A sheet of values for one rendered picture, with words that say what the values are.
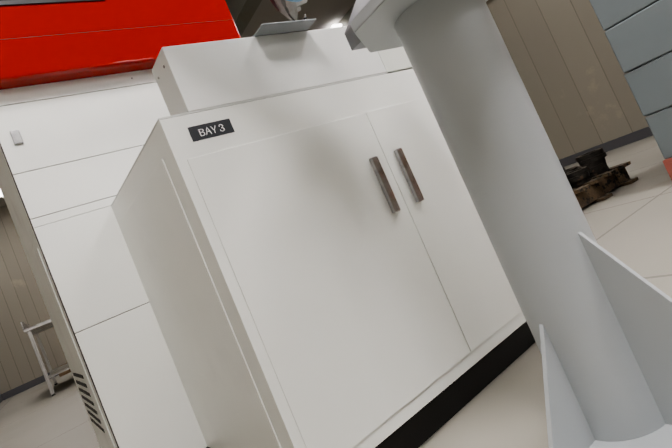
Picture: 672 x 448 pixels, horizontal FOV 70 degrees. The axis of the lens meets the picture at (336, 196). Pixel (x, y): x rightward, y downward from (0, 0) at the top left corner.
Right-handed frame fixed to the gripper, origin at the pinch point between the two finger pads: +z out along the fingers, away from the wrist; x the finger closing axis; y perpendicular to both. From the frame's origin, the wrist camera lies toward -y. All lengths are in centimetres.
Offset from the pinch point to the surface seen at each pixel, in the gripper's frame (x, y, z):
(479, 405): -5, 1, 102
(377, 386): -5, -22, 85
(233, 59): -4.7, -23.1, 11.1
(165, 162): 1, -43, 27
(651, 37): 2, 212, 28
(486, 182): -39, -7, 55
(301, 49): -4.7, -5.1, 11.0
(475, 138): -40, -7, 48
